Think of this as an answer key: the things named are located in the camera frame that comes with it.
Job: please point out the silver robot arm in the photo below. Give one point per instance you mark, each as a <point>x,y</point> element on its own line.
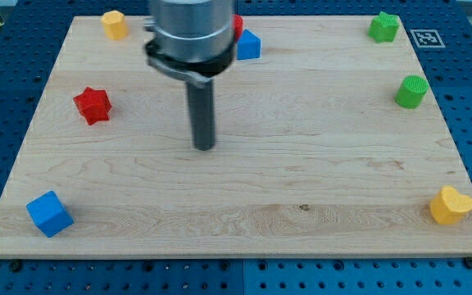
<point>193,40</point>

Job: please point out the dark grey pointer rod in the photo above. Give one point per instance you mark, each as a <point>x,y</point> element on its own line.
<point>201,109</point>

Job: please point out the wooden board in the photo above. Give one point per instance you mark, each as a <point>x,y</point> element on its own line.
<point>313,157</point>

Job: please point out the blue triangular block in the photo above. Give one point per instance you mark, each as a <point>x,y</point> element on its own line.
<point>248,46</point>

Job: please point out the red round block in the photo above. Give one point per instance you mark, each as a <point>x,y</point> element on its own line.
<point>238,26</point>

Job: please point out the red star block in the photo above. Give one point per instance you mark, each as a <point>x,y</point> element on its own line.
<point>93,105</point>

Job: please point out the yellow hexagon block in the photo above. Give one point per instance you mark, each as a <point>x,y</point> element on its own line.
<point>114,25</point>

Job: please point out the green cylinder block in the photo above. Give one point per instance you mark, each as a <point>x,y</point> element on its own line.
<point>411,91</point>

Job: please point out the green star block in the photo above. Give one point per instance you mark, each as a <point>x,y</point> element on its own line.
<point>384,27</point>

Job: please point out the blue cube block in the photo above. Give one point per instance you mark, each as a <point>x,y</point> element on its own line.
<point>49,214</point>

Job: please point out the white fiducial marker tag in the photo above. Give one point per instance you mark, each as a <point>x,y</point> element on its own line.
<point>427,38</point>

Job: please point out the yellow heart block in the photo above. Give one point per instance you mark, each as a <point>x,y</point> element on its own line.
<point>449,206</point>

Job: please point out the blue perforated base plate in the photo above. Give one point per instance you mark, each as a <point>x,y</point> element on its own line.
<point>32,37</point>

